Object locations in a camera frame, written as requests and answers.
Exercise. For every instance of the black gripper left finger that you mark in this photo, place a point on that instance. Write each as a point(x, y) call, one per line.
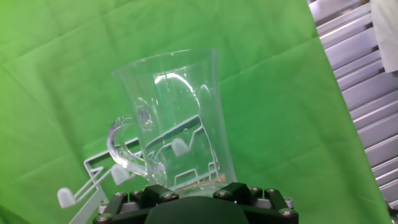
point(124, 211)

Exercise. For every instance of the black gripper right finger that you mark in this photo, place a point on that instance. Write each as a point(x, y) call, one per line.
point(270, 211)

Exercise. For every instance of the blue white box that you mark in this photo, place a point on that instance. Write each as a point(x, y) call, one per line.
point(387, 34)

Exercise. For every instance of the green cloth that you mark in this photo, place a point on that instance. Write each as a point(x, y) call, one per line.
point(264, 109)

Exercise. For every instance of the clear glass cup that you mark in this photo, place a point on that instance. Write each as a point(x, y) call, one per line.
point(174, 102)

